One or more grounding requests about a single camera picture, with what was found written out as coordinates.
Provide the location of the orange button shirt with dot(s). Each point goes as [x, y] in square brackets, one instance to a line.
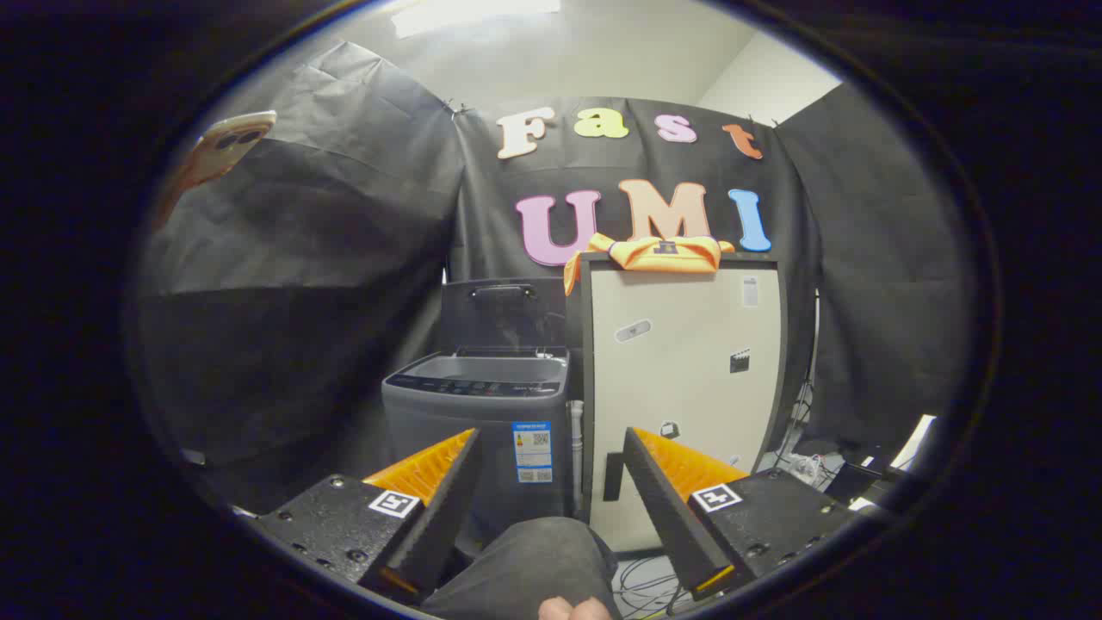
[654, 256]

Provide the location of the gold smartphone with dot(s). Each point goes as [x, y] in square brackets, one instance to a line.
[219, 151]

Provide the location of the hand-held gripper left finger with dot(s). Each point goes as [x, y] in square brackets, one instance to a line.
[443, 508]

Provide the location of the cream cabinet with dark frame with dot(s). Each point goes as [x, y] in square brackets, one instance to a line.
[689, 362]

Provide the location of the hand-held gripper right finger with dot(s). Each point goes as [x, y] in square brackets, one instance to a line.
[663, 508]

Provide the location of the grey washing machine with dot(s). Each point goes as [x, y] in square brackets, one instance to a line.
[448, 413]

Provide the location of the person's grey trouser leg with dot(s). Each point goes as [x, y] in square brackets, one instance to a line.
[525, 568]

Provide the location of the black box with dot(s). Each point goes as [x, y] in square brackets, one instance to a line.
[852, 482]

